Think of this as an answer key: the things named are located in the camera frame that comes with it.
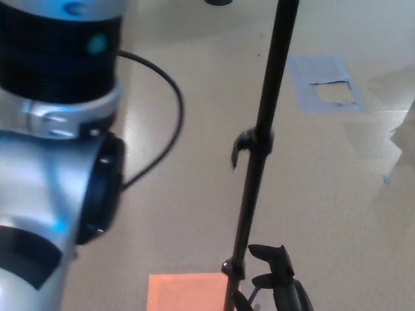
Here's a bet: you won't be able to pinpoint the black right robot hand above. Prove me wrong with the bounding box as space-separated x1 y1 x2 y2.
248 244 314 311

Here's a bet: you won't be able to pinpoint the black phone stand tripod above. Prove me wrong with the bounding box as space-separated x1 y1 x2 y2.
222 0 301 311

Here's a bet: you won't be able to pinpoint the orange rectangular floor marker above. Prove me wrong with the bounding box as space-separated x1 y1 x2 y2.
146 272 231 311

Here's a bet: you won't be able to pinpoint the torn blue floor marker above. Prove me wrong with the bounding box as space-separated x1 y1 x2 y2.
289 54 369 114

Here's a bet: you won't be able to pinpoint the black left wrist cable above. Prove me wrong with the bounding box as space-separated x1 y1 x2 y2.
116 49 185 192

